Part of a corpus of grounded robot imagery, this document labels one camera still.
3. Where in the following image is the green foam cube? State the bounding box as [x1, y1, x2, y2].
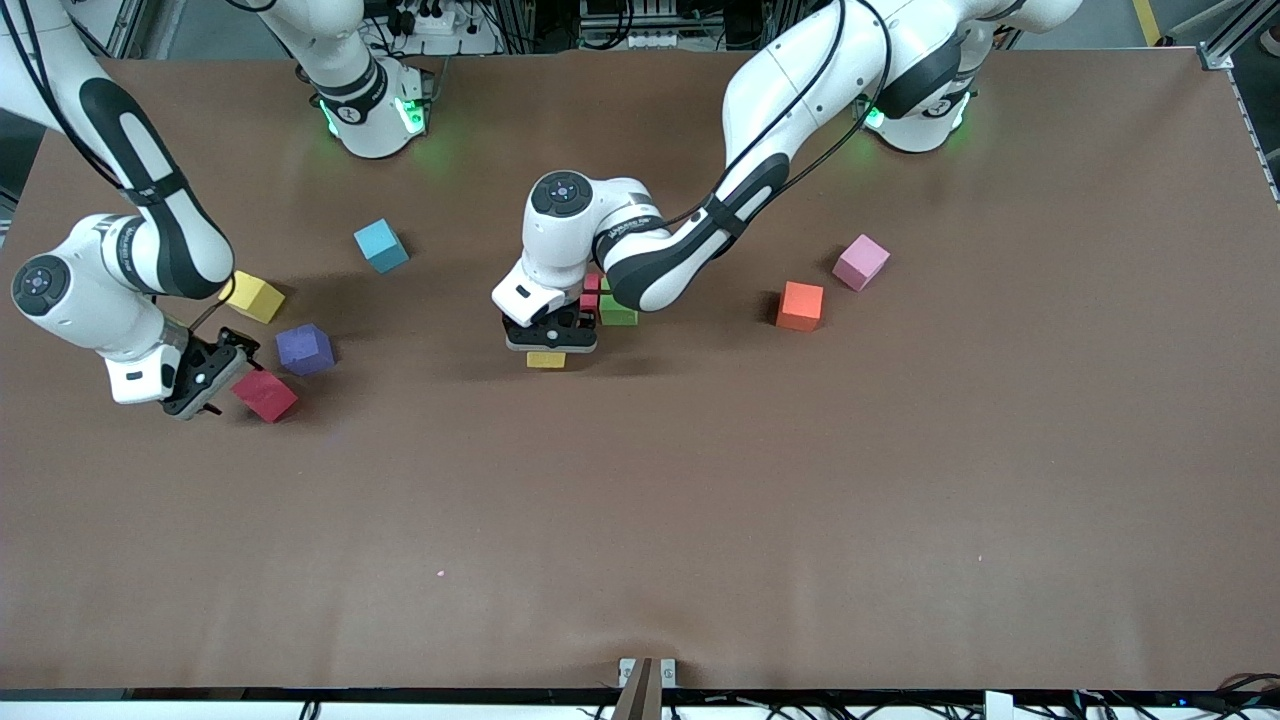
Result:
[598, 280, 639, 327]

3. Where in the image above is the purple foam cube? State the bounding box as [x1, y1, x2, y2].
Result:
[275, 322, 336, 377]

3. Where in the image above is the orange foam cube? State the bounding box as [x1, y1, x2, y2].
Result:
[775, 281, 826, 333]

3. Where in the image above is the light blue foam cube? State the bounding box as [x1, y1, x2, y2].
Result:
[354, 218, 410, 274]

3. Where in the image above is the brown table cover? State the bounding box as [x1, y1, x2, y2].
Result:
[0, 48, 1280, 693]

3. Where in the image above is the white power strip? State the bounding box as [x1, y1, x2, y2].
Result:
[583, 28, 681, 51]
[385, 0, 501, 57]

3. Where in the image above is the light pink foam cube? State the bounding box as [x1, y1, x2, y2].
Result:
[832, 234, 891, 293]

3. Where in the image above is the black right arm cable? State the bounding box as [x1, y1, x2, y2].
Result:
[15, 0, 241, 333]

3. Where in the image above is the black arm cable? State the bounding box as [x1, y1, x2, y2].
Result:
[665, 0, 893, 226]
[15, 0, 241, 333]

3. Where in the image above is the aluminium frame post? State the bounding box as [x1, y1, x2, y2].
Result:
[500, 0, 536, 53]
[760, 0, 801, 49]

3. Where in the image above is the aluminium frame beam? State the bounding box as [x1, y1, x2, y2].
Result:
[60, 0, 151, 61]
[1195, 0, 1280, 71]

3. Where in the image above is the white table edge rail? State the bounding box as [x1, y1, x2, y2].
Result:
[0, 698, 1280, 720]

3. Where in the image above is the metal bracket with brown bar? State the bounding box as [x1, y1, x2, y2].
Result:
[612, 656, 679, 720]

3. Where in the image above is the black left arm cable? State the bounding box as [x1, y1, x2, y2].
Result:
[665, 0, 893, 226]

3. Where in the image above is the white table side rail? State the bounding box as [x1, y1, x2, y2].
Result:
[1225, 65, 1280, 211]

